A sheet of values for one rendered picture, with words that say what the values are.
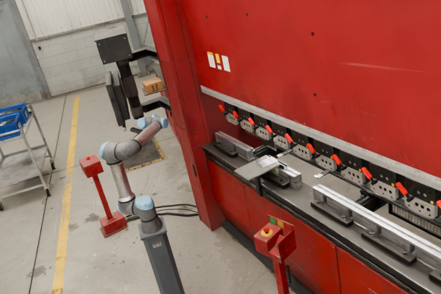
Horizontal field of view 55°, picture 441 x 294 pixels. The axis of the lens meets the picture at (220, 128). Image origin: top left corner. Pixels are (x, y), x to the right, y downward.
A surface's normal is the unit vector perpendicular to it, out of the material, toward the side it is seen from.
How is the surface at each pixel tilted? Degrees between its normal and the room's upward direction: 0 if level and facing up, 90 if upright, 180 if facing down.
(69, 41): 90
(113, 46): 90
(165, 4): 90
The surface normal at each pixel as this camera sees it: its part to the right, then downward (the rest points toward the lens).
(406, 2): -0.84, 0.36
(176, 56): 0.51, 0.26
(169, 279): 0.28, 0.35
